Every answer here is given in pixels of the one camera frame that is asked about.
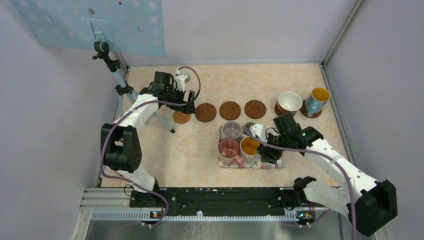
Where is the aluminium frame rail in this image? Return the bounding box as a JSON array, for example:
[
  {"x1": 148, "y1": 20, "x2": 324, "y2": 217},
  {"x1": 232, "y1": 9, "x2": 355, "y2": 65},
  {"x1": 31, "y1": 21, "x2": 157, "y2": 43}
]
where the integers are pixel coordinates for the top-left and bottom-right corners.
[{"x1": 71, "y1": 187, "x2": 393, "y2": 240}]

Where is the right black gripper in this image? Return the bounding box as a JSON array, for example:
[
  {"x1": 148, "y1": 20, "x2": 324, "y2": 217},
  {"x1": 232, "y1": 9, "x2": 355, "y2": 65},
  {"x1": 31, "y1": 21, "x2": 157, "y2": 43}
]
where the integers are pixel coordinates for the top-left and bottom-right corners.
[{"x1": 256, "y1": 131, "x2": 290, "y2": 164}]

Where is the blue perforated board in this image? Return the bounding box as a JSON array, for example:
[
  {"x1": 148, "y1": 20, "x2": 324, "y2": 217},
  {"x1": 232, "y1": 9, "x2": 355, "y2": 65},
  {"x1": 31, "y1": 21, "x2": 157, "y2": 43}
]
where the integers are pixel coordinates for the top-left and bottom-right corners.
[{"x1": 12, "y1": 0, "x2": 167, "y2": 57}]

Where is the white cup red handle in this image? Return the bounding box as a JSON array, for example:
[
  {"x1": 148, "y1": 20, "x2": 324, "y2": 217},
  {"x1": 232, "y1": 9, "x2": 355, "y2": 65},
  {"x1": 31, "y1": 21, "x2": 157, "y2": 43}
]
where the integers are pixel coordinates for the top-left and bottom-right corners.
[{"x1": 277, "y1": 91, "x2": 303, "y2": 115}]

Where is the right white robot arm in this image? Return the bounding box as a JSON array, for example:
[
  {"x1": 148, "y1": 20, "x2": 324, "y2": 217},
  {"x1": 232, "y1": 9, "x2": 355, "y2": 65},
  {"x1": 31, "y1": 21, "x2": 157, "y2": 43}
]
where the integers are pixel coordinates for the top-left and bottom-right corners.
[{"x1": 244, "y1": 113, "x2": 398, "y2": 237}]

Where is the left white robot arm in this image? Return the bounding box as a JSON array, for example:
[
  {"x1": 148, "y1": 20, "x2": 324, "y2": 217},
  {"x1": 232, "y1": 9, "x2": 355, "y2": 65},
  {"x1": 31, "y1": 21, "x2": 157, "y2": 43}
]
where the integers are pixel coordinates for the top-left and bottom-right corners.
[{"x1": 100, "y1": 69, "x2": 197, "y2": 208}]

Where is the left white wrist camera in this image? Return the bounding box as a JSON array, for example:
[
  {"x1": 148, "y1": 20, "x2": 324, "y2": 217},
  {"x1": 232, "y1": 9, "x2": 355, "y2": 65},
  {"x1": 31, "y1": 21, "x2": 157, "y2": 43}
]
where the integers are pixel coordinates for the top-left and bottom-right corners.
[{"x1": 174, "y1": 68, "x2": 191, "y2": 92}]

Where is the floral tray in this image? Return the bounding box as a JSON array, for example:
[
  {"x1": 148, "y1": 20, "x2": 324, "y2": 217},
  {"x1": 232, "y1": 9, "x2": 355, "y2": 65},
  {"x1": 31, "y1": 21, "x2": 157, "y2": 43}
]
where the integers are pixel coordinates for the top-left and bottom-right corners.
[{"x1": 217, "y1": 127, "x2": 285, "y2": 170}]

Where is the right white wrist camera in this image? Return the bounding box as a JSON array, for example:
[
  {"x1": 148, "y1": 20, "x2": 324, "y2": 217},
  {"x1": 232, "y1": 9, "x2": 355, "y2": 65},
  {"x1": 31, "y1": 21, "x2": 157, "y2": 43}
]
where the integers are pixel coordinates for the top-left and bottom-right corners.
[{"x1": 250, "y1": 123, "x2": 268, "y2": 143}]

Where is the brown coaster three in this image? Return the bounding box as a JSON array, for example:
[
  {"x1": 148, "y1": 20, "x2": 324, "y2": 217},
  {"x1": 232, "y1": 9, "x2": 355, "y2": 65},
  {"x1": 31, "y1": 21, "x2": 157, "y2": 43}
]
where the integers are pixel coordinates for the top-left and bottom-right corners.
[{"x1": 244, "y1": 99, "x2": 267, "y2": 119}]

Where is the pink mug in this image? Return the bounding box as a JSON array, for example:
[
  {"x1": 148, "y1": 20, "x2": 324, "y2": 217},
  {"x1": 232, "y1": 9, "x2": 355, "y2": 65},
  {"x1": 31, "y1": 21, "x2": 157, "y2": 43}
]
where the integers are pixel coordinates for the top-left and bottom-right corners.
[{"x1": 218, "y1": 138, "x2": 244, "y2": 168}]

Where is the blue tripod stand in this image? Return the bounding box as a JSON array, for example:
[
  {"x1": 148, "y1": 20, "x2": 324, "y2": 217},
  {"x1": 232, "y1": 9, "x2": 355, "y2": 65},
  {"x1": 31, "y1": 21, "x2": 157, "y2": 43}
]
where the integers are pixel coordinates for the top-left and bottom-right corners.
[{"x1": 91, "y1": 40, "x2": 176, "y2": 134}]

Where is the light brown small coaster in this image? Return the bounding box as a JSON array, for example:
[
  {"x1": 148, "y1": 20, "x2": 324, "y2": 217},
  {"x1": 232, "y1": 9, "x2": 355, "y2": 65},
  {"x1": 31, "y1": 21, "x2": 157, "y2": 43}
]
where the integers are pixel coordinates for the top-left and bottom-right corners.
[{"x1": 172, "y1": 111, "x2": 192, "y2": 124}]

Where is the lilac mug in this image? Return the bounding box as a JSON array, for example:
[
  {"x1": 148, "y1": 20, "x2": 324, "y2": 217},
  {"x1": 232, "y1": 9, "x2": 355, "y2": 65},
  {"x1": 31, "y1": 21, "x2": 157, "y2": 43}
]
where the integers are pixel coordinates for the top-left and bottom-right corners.
[{"x1": 220, "y1": 120, "x2": 243, "y2": 142}]

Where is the brown coaster one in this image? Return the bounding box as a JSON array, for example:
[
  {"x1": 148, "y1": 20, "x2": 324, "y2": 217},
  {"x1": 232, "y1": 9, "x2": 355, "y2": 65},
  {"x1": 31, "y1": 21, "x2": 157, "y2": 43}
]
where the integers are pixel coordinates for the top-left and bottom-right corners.
[{"x1": 195, "y1": 103, "x2": 217, "y2": 123}]

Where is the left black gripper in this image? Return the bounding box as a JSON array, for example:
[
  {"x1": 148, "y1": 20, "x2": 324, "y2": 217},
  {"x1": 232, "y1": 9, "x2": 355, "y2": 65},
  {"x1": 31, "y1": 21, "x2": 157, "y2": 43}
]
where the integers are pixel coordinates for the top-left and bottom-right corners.
[{"x1": 163, "y1": 84, "x2": 196, "y2": 114}]

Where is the blue mug yellow inside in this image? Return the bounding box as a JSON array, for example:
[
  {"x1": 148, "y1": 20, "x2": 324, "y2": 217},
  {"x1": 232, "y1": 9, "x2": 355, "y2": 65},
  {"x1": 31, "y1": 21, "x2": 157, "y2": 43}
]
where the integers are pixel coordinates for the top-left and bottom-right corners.
[{"x1": 305, "y1": 87, "x2": 331, "y2": 117}]

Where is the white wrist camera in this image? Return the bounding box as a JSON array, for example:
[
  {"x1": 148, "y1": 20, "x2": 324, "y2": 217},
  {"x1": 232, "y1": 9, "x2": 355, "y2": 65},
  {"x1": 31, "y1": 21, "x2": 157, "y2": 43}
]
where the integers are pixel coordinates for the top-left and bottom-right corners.
[
  {"x1": 174, "y1": 68, "x2": 191, "y2": 92},
  {"x1": 250, "y1": 123, "x2": 268, "y2": 143}
]

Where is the glass mug orange inside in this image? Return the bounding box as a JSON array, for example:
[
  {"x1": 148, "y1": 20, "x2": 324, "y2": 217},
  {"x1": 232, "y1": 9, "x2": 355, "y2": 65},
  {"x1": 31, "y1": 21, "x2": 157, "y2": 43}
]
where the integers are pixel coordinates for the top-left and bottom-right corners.
[{"x1": 239, "y1": 137, "x2": 260, "y2": 165}]

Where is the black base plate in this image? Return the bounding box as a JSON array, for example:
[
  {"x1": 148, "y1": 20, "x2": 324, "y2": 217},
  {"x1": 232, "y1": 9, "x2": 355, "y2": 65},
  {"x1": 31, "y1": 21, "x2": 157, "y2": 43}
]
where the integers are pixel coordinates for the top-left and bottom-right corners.
[{"x1": 129, "y1": 187, "x2": 312, "y2": 217}]

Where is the brown coaster two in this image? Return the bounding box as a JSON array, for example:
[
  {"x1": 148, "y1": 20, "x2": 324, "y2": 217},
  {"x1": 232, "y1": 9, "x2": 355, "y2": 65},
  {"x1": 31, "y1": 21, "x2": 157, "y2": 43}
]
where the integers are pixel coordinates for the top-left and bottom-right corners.
[{"x1": 219, "y1": 101, "x2": 241, "y2": 121}]

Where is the brown coaster six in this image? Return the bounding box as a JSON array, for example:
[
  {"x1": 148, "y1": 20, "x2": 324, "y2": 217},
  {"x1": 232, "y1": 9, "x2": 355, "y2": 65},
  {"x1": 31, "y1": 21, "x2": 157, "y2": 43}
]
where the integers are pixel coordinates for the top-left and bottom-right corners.
[{"x1": 300, "y1": 100, "x2": 323, "y2": 119}]

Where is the brown coaster five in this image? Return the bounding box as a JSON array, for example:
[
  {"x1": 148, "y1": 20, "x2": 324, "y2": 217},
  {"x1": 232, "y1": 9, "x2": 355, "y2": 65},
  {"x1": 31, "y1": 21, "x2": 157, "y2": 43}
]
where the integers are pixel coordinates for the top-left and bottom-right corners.
[{"x1": 274, "y1": 102, "x2": 299, "y2": 116}]

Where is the small grey-green cup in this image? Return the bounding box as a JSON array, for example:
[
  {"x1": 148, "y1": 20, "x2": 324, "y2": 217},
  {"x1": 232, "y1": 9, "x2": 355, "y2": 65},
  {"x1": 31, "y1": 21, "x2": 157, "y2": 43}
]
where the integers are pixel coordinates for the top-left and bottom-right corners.
[{"x1": 243, "y1": 122, "x2": 256, "y2": 129}]

